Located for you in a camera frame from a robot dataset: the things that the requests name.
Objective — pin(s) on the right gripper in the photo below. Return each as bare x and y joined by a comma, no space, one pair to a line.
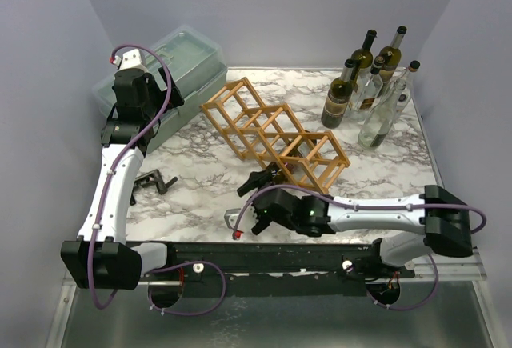
263,202

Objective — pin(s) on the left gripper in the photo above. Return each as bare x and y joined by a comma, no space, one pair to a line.
162,94

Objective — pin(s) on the green wine bottle brown label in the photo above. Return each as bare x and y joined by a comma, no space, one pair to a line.
338,97

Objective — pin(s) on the clear square liquor bottle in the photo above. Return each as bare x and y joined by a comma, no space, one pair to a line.
366,91

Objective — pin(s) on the dark green wine bottle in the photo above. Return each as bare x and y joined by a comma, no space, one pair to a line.
363,59

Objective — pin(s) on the green wine bottle white label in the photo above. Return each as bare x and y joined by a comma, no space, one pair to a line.
299,151

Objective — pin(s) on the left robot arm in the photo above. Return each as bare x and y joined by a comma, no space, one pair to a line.
99,256

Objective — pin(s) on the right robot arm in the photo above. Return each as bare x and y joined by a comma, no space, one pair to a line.
434,221

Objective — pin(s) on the wooden wine rack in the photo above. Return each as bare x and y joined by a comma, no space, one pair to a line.
251,128

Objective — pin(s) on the tall clear glass bottle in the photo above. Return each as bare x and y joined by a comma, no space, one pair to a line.
379,121

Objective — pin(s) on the clear bottle black cap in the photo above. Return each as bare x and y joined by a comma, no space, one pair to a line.
405,85

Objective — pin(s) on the green bottle silver capsule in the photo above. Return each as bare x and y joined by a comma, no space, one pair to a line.
392,55

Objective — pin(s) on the translucent green storage box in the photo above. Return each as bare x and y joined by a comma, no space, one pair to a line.
186,63

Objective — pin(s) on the black corkscrew tool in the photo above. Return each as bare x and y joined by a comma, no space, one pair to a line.
152,178

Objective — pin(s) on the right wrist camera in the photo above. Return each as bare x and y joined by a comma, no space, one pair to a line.
233,218

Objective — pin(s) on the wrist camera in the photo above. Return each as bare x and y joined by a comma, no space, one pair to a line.
233,218
133,59

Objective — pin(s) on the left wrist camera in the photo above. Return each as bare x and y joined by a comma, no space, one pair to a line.
133,59

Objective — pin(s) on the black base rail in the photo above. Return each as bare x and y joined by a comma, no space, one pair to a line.
279,270

